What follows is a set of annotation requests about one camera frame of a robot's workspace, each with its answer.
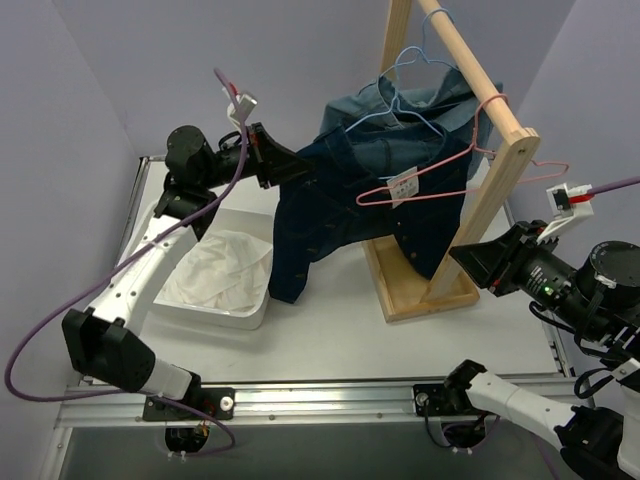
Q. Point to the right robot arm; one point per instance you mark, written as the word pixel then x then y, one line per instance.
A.
pixel 597 304

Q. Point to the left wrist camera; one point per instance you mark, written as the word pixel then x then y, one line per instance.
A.
pixel 240 109

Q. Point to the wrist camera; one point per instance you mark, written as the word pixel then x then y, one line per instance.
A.
pixel 570 206
pixel 240 109

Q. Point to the blue wire hanger back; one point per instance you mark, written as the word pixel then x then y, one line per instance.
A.
pixel 413 64

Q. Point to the blue wire hanger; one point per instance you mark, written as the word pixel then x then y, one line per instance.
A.
pixel 413 64
pixel 394 106

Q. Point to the wooden clothes rack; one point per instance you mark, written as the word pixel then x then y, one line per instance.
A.
pixel 404 294

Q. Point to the white pleated skirt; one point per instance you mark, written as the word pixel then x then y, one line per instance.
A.
pixel 226 271

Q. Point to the blue wire hanger front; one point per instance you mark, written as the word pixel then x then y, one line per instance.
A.
pixel 394 106

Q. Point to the aluminium mounting rail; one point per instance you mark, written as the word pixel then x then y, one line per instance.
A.
pixel 256 404

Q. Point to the white plastic basket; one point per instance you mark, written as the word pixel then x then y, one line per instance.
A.
pixel 256 224

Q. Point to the pink wire hanger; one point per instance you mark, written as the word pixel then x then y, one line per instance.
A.
pixel 415 181

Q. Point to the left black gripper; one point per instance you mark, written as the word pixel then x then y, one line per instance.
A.
pixel 260 156

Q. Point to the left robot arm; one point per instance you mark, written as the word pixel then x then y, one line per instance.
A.
pixel 103 340

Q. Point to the light blue denim skirt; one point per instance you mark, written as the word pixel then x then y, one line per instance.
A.
pixel 384 147

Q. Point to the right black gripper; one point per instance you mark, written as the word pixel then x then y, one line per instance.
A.
pixel 516 256

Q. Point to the dark blue denim skirt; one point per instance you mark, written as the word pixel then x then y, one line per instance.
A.
pixel 316 214

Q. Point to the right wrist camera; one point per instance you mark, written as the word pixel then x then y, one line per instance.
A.
pixel 570 206

